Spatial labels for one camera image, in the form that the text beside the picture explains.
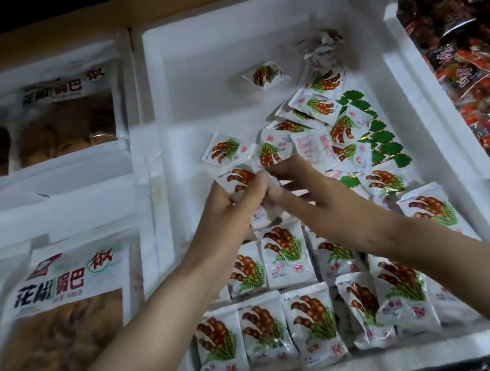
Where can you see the person's right hand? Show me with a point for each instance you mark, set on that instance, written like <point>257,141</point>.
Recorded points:
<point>341,209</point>

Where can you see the person's left hand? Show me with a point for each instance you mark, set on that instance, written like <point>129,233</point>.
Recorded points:
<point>226,228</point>

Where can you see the white printed snack packet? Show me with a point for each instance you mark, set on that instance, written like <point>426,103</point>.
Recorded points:
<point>239,179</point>

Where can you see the pile of white printed packets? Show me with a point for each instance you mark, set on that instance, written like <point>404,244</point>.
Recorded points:
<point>312,316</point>

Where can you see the pile of dark red packets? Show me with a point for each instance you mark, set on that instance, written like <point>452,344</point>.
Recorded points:
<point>476,63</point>

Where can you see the person's left forearm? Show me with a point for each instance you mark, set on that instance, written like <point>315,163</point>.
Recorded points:
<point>120,360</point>

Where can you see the person's right forearm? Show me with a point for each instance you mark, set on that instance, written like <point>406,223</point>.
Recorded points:
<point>483,284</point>

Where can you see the green leaf-pattern sheet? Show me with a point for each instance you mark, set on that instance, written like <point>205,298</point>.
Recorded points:
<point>378,134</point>

